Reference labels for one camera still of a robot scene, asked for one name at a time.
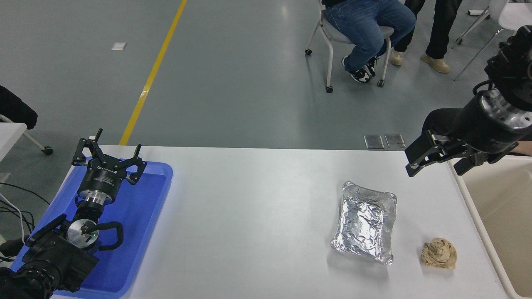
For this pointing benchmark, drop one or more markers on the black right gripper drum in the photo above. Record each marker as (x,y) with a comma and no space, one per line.
(478,128)

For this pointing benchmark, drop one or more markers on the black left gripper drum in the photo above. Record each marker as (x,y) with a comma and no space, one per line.
(102,175)

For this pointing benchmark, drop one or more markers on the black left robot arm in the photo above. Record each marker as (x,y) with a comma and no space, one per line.
(54,257)

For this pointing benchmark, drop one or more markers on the person's forearm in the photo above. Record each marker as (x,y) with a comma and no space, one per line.
(525,148)

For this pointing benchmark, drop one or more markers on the person beside bin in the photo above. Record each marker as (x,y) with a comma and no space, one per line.
(438,122)

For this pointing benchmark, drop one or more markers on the metal floor plate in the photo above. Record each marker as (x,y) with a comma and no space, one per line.
(373,141)
(395,141)

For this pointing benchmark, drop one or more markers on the blue plastic tray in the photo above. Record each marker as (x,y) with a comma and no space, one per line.
(137,216)

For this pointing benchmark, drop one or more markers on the chair leg with caster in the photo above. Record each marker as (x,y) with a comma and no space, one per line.
(37,143)

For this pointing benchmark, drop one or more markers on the large pale bin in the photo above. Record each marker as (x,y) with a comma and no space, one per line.
(507,216)

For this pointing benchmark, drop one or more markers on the small white table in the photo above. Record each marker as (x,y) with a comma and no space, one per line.
(10,137)

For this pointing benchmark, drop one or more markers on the person beside white table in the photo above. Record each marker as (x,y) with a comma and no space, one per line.
(14,108)

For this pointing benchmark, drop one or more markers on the crumpled foil tray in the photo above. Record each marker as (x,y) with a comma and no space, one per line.
(365,224)

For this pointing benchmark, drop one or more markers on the crumpled tan paper ball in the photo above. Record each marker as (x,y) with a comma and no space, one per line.
(439,253)

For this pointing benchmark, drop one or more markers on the standing person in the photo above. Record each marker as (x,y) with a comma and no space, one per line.
(440,29)

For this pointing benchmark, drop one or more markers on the white paper scrap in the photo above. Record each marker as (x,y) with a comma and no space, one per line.
(119,46)

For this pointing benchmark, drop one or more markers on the white office chair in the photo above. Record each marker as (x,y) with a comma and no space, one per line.
(513,14)

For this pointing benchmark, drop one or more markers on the seated person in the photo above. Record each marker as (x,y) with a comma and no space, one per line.
(365,29)

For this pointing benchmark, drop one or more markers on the grey office chair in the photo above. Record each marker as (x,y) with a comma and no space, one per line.
(332,35)

